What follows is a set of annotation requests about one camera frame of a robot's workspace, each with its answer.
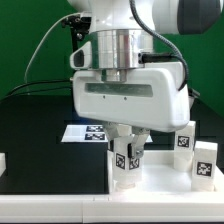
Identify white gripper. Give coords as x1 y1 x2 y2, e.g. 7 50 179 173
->
73 62 190 159

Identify white square table top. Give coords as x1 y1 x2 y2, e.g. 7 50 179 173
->
108 150 224 194

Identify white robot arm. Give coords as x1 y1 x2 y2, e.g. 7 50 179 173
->
68 0 224 158

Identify white left fence block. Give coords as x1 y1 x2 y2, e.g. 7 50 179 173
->
0 153 6 177

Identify white marker base plate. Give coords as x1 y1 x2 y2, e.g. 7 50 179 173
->
61 124 154 144

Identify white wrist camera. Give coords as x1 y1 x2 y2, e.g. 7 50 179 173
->
70 42 92 69

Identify white front fence rail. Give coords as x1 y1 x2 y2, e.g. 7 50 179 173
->
0 193 224 223

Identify black cables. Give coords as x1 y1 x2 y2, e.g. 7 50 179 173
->
0 79 74 103

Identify grey cable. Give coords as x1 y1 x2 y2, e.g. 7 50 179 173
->
23 13 81 84

